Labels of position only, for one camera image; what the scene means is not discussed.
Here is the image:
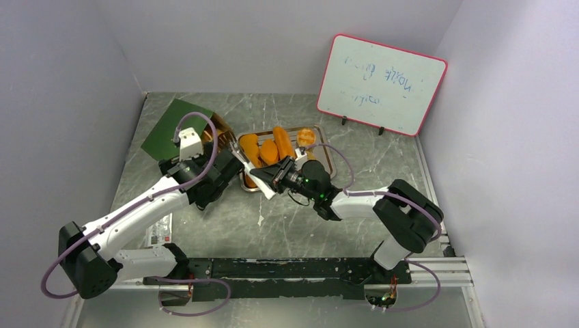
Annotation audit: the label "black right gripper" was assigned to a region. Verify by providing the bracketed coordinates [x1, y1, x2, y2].
[251, 155, 318, 202]

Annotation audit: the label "silver metal tongs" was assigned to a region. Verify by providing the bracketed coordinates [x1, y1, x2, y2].
[229, 140, 278, 201]

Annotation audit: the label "tan round fake bun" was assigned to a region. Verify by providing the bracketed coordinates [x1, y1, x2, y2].
[306, 150, 316, 160]

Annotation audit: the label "silver metal tray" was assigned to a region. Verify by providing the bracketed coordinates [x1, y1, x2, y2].
[237, 124, 337, 193]

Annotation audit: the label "orange fake bread loaf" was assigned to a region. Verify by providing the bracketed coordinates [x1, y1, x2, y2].
[239, 134, 263, 168]

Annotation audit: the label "round orange fake bun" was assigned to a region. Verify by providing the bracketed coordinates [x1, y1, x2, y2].
[296, 128, 317, 148]

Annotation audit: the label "orange fake croissant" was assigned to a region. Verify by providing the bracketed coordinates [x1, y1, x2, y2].
[259, 139, 279, 165]

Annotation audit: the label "long orange fake baguette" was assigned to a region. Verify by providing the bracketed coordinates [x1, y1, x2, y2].
[272, 126, 295, 160]

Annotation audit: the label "green brown paper bag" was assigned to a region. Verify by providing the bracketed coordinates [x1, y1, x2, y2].
[141, 98, 236, 164]

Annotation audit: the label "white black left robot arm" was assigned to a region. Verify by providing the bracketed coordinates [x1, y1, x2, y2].
[58, 150, 243, 299]

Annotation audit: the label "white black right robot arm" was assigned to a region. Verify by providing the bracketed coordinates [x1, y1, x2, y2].
[248, 157, 444, 283]

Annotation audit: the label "white plastic packet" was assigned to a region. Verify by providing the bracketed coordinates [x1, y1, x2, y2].
[143, 213, 173, 247]

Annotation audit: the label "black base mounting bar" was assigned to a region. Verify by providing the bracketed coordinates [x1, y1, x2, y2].
[166, 258, 411, 301]

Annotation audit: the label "red framed whiteboard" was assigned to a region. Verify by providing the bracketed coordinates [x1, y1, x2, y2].
[317, 33, 448, 137]

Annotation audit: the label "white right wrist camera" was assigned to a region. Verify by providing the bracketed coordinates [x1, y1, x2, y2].
[294, 147, 308, 160]

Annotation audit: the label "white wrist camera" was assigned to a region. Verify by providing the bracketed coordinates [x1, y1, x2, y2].
[294, 147, 308, 160]
[174, 128, 204, 161]

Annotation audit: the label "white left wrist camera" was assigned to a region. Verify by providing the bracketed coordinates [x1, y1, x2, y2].
[174, 128, 204, 161]

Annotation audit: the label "aluminium frame rail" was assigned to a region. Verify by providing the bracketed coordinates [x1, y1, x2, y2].
[74, 257, 475, 290]

